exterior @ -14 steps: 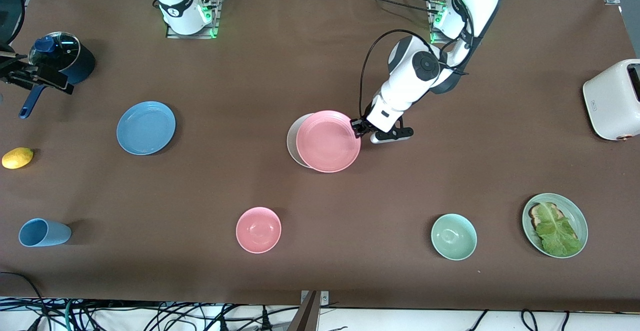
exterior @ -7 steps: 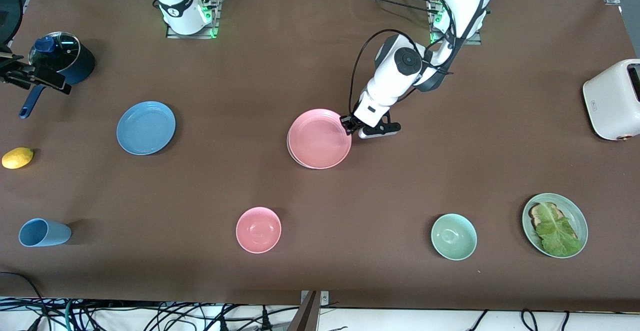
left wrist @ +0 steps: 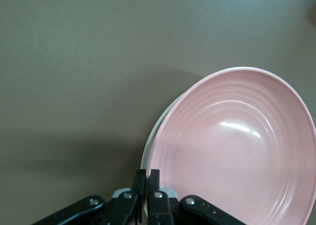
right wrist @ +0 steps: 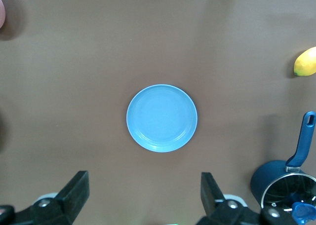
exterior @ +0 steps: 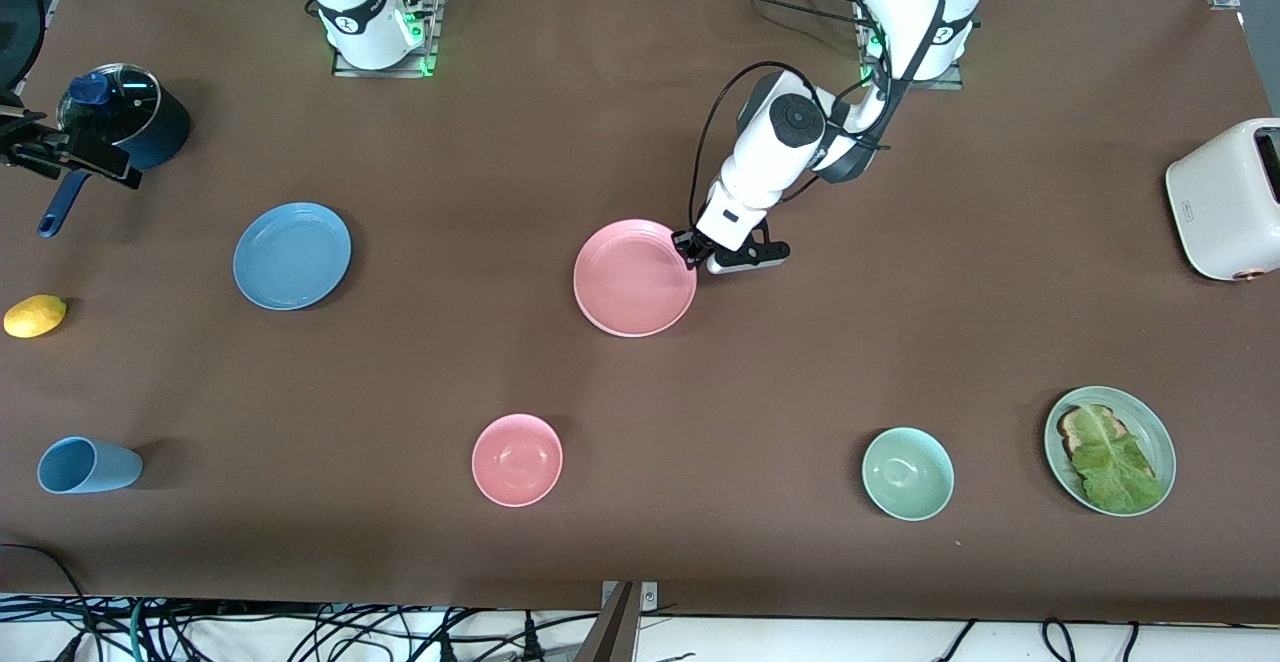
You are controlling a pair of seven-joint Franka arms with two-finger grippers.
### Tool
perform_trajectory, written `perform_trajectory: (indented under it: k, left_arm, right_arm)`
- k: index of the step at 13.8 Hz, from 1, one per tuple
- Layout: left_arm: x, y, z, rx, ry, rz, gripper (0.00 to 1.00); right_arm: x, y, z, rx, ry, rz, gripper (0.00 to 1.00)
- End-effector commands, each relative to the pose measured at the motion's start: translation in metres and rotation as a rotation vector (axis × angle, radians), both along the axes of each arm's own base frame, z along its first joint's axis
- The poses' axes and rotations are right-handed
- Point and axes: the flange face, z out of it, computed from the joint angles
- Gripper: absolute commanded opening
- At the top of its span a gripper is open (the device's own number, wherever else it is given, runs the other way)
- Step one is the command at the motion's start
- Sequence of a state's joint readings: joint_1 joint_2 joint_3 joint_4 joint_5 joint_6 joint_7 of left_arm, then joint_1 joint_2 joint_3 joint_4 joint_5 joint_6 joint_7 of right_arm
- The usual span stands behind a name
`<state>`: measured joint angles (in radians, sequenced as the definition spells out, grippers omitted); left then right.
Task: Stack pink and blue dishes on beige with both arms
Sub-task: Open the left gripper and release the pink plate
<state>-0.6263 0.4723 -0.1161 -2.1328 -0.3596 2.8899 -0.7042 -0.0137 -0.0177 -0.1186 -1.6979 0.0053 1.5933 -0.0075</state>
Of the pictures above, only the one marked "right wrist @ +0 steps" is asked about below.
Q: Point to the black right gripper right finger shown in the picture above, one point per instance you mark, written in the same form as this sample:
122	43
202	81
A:
212	200

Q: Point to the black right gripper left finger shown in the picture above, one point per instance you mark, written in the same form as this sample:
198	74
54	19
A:
71	198

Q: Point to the blue shallow bowl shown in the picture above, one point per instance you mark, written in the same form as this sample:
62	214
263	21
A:
161	117

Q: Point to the blue saucepan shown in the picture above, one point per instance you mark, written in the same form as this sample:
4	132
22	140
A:
269	175

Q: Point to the glass lid blue knob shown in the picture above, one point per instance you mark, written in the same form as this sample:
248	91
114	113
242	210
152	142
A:
302	210

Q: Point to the yellow lemon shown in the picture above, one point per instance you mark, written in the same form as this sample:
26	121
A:
306	63

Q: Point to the pink deep bowl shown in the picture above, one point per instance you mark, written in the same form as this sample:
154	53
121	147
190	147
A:
1	12

